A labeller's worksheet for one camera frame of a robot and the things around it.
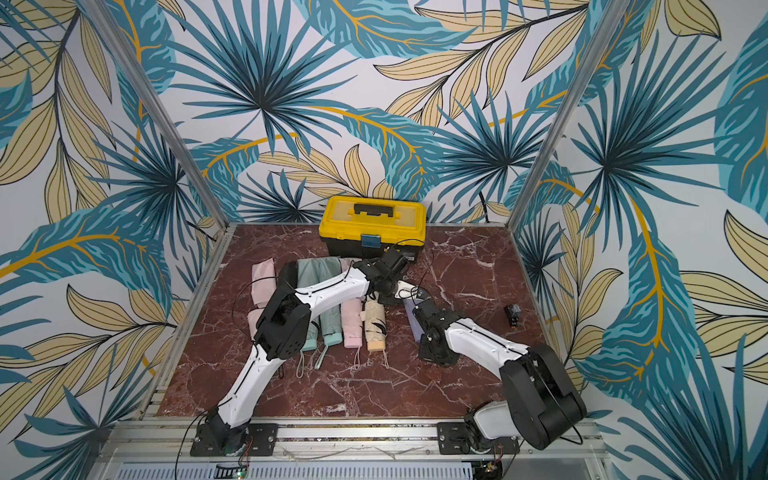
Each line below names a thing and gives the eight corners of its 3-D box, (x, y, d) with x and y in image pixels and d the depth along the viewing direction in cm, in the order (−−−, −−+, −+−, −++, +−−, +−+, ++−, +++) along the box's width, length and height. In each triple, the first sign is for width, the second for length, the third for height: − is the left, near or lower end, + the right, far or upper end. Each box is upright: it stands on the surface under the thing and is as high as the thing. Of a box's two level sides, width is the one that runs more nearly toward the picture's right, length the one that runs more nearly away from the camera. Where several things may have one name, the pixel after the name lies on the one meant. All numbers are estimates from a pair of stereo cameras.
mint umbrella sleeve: (298, 287, 103) (296, 282, 100) (298, 264, 109) (296, 259, 106) (342, 281, 104) (341, 276, 102) (340, 259, 111) (339, 253, 108)
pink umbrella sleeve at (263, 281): (254, 308, 98) (250, 303, 96) (254, 267, 109) (251, 262, 106) (277, 303, 100) (275, 298, 97) (276, 263, 110) (273, 257, 107)
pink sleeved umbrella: (342, 349, 89) (341, 345, 87) (342, 304, 99) (341, 299, 97) (363, 347, 90) (362, 344, 87) (361, 302, 99) (361, 298, 97)
